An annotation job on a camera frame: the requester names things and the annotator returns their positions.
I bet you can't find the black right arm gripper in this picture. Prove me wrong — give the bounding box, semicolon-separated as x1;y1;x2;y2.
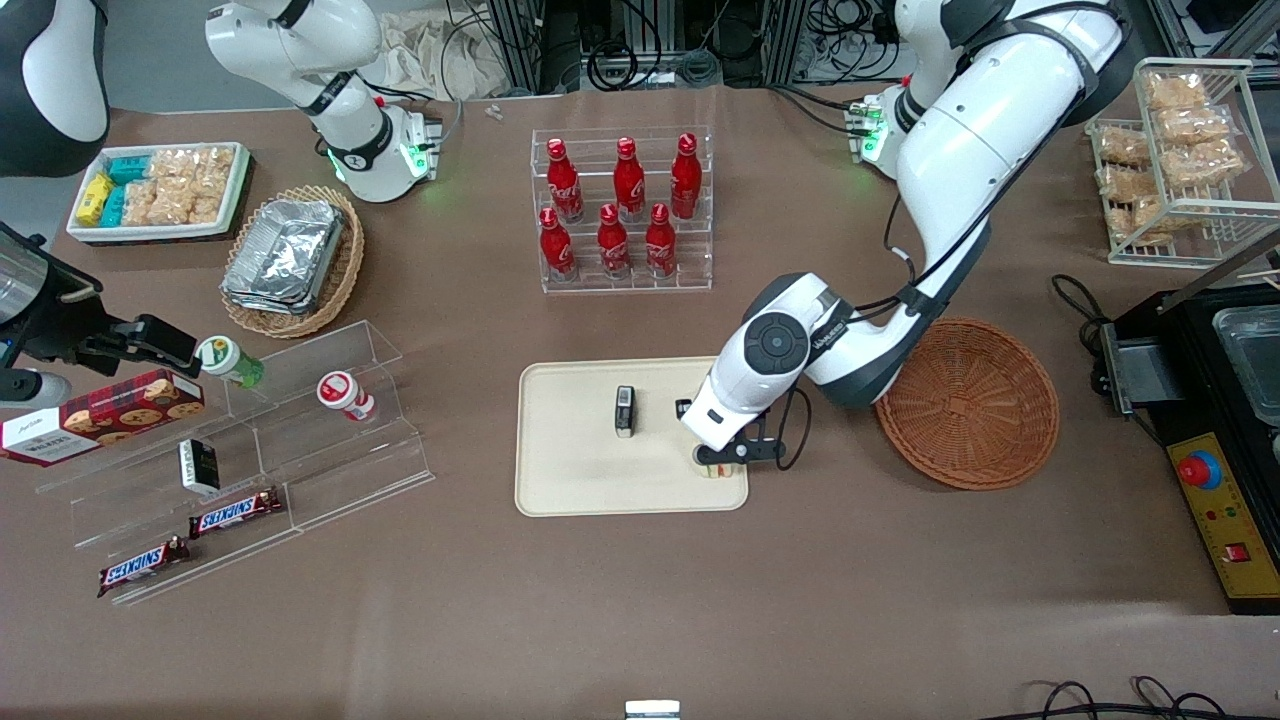
0;225;201;377

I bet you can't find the white rectangular snack tray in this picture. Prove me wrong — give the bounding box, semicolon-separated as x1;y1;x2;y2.
66;142;251;246

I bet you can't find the aluminium foil tray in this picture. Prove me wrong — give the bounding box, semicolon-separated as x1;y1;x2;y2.
221;280;323;317
226;198;346;304

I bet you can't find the beige plastic serving tray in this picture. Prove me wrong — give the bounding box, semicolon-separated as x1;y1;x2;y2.
514;356;750;518

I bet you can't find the light oval wicker basket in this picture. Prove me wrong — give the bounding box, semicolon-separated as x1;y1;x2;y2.
219;185;366;339

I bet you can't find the brown round wicker basket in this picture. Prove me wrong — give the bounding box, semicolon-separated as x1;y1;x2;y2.
873;317;1061;491

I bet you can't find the black appliance clear tray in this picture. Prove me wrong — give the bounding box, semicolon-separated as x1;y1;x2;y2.
1155;230;1280;446

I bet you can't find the red tartan cookie box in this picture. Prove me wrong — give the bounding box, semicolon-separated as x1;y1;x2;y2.
0;368;206;468

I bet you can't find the green bottle white cap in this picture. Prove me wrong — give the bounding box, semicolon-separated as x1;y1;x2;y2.
197;336;266;389

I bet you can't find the small black white box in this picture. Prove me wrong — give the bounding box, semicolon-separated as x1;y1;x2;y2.
179;438;221;496

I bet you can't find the yellow snack packet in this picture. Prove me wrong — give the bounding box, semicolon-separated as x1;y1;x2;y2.
77;174;116;227

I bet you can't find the clear acrylic bottle rack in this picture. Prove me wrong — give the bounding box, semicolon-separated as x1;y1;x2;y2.
530;125;714;295

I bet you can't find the snickers chocolate bar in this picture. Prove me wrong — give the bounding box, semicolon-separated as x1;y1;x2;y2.
188;486;284;540
97;537;191;598

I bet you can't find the small red white bottle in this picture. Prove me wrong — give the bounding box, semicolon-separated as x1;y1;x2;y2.
317;371;378;422

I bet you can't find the red cola bottle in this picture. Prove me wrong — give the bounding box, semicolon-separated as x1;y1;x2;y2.
545;138;586;225
644;203;678;280
612;136;647;223
597;203;632;281
670;133;703;221
538;207;579;283

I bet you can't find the clear acrylic stepped shelf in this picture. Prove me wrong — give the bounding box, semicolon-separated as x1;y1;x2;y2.
35;320;436;608

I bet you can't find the crumpled beige cloth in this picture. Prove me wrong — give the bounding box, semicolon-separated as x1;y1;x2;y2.
375;10;511;101

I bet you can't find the black box grey face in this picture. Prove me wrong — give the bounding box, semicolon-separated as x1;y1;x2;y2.
1098;320;1183;416

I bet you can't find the bagged fried snack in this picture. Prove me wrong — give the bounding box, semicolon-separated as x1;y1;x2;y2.
1098;165;1161;204
1155;108;1236;147
1115;195;1196;246
1098;128;1151;168
1160;140;1248;191
1145;72;1211;111

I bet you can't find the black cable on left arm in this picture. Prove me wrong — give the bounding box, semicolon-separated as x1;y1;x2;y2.
778;195;946;473

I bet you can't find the black cable on table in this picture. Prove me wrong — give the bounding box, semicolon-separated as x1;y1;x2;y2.
1050;272;1109;346

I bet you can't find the coiled black cable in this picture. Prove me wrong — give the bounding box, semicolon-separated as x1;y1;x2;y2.
586;40;641;93

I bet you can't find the aluminium frame with cables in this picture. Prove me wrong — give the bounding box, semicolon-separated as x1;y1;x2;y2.
488;0;901;96

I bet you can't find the black cable at table edge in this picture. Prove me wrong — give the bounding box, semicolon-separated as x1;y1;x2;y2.
1005;675;1280;720

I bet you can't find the white wire shelf rack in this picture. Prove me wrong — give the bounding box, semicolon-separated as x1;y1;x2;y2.
1085;57;1280;269

